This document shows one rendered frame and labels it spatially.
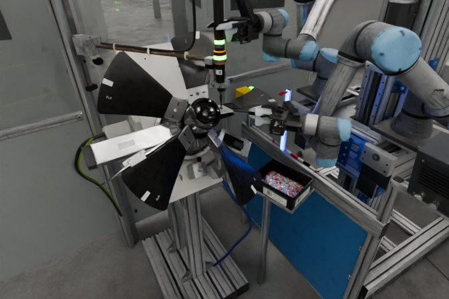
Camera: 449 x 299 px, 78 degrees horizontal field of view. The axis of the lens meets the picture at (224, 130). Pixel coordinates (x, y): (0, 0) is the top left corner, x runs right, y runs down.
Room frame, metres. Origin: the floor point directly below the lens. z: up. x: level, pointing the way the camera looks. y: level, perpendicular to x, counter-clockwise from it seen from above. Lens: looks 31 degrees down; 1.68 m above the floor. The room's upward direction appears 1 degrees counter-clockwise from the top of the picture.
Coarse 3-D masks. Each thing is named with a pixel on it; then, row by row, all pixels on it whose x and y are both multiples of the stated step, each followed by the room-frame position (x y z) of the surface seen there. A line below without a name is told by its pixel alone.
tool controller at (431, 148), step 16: (432, 144) 0.62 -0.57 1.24; (448, 144) 0.61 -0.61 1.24; (416, 160) 0.61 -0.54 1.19; (432, 160) 0.58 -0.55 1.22; (448, 160) 0.56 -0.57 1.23; (416, 176) 0.61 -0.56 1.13; (432, 176) 0.57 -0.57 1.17; (448, 176) 0.54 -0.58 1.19; (416, 192) 0.61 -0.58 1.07; (432, 192) 0.57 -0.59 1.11; (448, 192) 0.53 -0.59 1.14; (432, 208) 0.55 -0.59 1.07; (448, 208) 0.53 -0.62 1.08
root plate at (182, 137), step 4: (184, 128) 0.83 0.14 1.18; (188, 128) 0.85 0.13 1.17; (184, 132) 0.83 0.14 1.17; (188, 132) 0.85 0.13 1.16; (180, 136) 0.81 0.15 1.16; (184, 136) 0.83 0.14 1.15; (188, 136) 0.85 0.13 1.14; (192, 136) 0.87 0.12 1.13; (180, 140) 0.81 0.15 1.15; (184, 140) 0.83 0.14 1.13; (188, 140) 0.85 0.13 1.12; (192, 140) 0.87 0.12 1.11; (184, 144) 0.83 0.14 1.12; (188, 144) 0.85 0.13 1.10
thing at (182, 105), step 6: (174, 102) 0.89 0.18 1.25; (180, 102) 0.90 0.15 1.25; (186, 102) 0.90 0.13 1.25; (168, 108) 0.89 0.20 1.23; (174, 108) 0.90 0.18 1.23; (180, 108) 0.90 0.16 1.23; (168, 114) 0.90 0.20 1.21; (174, 114) 0.90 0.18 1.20; (180, 114) 0.90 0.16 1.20; (174, 120) 0.90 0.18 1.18
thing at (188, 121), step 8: (192, 104) 0.87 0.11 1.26; (200, 104) 0.89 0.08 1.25; (208, 104) 0.90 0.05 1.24; (216, 104) 0.90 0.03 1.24; (184, 112) 0.90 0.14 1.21; (192, 112) 0.85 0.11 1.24; (200, 112) 0.87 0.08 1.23; (208, 112) 0.88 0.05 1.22; (216, 112) 0.88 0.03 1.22; (184, 120) 0.88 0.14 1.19; (192, 120) 0.83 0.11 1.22; (200, 120) 0.84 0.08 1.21; (208, 120) 0.85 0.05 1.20; (216, 120) 0.86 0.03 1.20; (200, 128) 0.82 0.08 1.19; (208, 128) 0.83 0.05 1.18; (200, 136) 0.90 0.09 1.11
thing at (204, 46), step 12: (180, 36) 1.14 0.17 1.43; (192, 36) 1.13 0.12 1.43; (204, 36) 1.12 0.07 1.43; (180, 48) 1.11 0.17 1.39; (192, 48) 1.09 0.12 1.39; (204, 48) 1.08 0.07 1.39; (180, 60) 1.08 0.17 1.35; (192, 60) 1.06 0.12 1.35; (192, 72) 1.03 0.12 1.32; (204, 72) 1.01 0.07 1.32; (192, 84) 1.00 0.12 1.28; (204, 84) 0.98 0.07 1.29
